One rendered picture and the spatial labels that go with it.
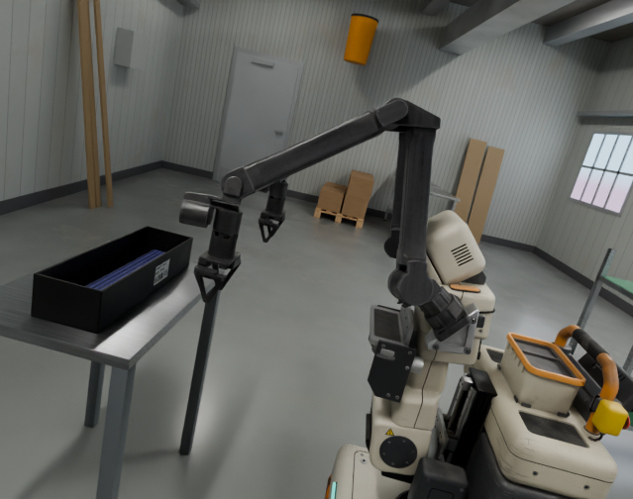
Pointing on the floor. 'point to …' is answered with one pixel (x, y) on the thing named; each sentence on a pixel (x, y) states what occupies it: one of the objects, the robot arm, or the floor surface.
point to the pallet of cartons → (347, 198)
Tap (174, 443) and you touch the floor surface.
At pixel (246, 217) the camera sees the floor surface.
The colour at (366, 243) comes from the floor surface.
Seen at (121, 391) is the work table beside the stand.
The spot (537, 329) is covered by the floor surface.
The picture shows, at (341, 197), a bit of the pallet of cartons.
